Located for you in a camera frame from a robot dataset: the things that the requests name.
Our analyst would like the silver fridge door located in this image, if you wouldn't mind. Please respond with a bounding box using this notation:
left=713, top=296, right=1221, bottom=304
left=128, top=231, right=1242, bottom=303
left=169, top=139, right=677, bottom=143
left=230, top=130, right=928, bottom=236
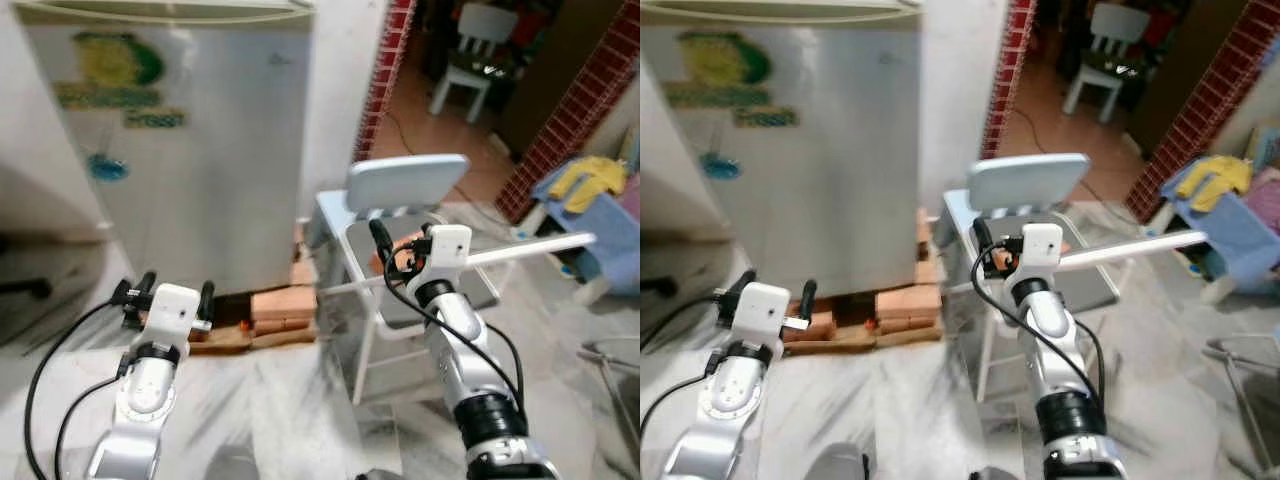
left=640, top=18, right=926, bottom=301
left=20, top=18, right=316, bottom=298

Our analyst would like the light blue plastic chair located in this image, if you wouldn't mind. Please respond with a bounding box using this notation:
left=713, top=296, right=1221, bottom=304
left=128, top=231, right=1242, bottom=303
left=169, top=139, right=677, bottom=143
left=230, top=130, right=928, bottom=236
left=940, top=153, right=1123, bottom=401
left=305, top=153, right=501, bottom=406

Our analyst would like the brown wooden board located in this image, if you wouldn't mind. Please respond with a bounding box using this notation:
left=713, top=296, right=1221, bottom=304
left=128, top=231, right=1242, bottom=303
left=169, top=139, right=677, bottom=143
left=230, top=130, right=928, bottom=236
left=790, top=322, right=943, bottom=351
left=190, top=322, right=321, bottom=353

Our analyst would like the long white pole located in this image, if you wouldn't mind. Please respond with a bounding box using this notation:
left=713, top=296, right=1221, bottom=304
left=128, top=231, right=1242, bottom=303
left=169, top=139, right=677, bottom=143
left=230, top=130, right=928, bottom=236
left=1055, top=230, right=1213, bottom=273
left=318, top=232, right=599, bottom=298

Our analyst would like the yellow cloth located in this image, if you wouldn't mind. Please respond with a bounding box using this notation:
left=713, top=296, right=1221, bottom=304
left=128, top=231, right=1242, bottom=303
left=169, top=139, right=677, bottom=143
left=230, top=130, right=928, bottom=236
left=548, top=156, right=629, bottom=214
left=1175, top=155, right=1254, bottom=213

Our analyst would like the grey robot left leg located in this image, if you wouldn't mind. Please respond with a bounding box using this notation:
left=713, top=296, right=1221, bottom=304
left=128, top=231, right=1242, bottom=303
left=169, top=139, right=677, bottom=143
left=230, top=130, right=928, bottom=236
left=205, top=445, right=263, bottom=480
left=803, top=443, right=866, bottom=480

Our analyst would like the small white child chair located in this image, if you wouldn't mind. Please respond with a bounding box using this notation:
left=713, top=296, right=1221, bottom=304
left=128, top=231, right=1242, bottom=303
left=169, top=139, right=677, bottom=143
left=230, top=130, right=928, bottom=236
left=1062, top=2, right=1153, bottom=124
left=430, top=3, right=521, bottom=124

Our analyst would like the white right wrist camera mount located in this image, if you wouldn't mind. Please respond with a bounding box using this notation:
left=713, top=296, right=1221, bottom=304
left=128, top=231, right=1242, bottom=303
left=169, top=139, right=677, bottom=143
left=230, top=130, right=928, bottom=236
left=1008, top=223, right=1064, bottom=291
left=413, top=224, right=474, bottom=293

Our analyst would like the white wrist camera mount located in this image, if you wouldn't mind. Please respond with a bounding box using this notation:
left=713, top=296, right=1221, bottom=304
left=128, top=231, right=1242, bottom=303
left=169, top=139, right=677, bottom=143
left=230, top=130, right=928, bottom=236
left=138, top=284, right=214, bottom=348
left=413, top=224, right=474, bottom=293
left=1008, top=223, right=1064, bottom=291
left=733, top=282, right=794, bottom=346

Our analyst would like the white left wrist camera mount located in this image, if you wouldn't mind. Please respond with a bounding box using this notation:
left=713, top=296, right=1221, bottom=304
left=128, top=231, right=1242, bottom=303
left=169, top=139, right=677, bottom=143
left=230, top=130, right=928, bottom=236
left=733, top=282, right=794, bottom=346
left=138, top=284, right=214, bottom=348

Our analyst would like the long black left arm cable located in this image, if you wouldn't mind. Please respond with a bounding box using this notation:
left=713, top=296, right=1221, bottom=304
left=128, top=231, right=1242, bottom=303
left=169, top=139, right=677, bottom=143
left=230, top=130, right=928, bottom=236
left=24, top=300, right=131, bottom=480
left=640, top=298, right=726, bottom=351

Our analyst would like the short black left arm cable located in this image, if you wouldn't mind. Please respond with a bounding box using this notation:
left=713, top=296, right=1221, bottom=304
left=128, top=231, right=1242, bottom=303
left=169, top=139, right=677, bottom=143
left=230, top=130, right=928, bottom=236
left=54, top=374, right=131, bottom=480
left=640, top=375, right=717, bottom=423

